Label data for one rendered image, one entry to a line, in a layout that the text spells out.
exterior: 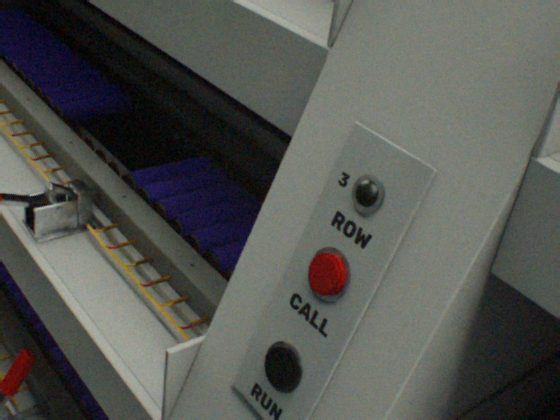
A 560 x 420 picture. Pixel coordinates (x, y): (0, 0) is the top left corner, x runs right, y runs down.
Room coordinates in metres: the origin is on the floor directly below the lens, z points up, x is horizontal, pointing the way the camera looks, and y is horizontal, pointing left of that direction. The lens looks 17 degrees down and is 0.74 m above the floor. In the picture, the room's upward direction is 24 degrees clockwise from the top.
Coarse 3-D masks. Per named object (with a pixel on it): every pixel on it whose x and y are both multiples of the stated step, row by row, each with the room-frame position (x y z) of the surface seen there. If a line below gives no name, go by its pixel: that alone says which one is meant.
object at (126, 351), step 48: (0, 0) 0.77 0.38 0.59; (144, 48) 0.65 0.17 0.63; (192, 96) 0.59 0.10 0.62; (0, 144) 0.50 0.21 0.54; (96, 144) 0.53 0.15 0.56; (288, 144) 0.51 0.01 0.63; (0, 240) 0.43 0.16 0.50; (96, 240) 0.41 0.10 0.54; (48, 288) 0.37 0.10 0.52; (96, 288) 0.37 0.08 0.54; (96, 336) 0.33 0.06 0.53; (144, 336) 0.34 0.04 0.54; (192, 336) 0.35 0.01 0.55; (96, 384) 0.33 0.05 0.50; (144, 384) 0.31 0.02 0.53
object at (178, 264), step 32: (0, 64) 0.59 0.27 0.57; (0, 96) 0.56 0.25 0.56; (32, 96) 0.54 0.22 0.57; (32, 128) 0.51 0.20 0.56; (64, 128) 0.50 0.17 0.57; (32, 160) 0.47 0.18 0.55; (64, 160) 0.47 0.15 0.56; (96, 160) 0.46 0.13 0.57; (128, 192) 0.43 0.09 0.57; (128, 224) 0.41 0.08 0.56; (160, 224) 0.40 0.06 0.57; (160, 256) 0.38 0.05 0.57; (192, 256) 0.38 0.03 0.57; (192, 288) 0.36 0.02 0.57; (224, 288) 0.36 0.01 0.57
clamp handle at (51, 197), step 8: (0, 192) 0.39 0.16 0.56; (48, 192) 0.40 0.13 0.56; (0, 200) 0.38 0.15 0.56; (8, 200) 0.38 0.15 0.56; (16, 200) 0.39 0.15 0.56; (24, 200) 0.39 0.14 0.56; (32, 200) 0.40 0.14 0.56; (40, 200) 0.40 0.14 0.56; (48, 200) 0.41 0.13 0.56; (56, 200) 0.41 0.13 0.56
